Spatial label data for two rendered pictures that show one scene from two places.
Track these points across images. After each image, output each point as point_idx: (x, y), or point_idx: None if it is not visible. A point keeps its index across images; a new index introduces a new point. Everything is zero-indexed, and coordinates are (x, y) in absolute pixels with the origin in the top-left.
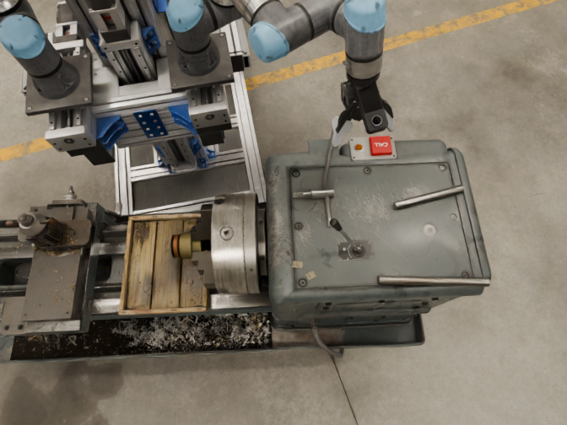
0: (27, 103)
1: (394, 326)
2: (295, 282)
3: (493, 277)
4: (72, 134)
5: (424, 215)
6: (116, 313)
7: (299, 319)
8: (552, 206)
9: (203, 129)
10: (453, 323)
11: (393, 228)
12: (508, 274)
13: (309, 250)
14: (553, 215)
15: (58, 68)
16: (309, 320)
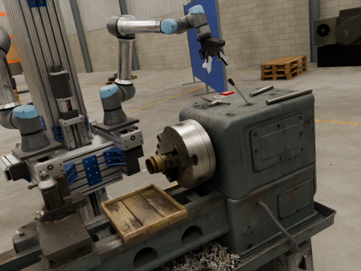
0: (20, 155)
1: (313, 221)
2: (230, 115)
3: (351, 227)
4: (53, 160)
5: (265, 94)
6: (118, 248)
7: (249, 195)
8: (341, 188)
9: (128, 157)
10: (358, 259)
11: (257, 98)
12: (357, 222)
13: (226, 111)
14: (347, 191)
15: (42, 130)
16: (257, 220)
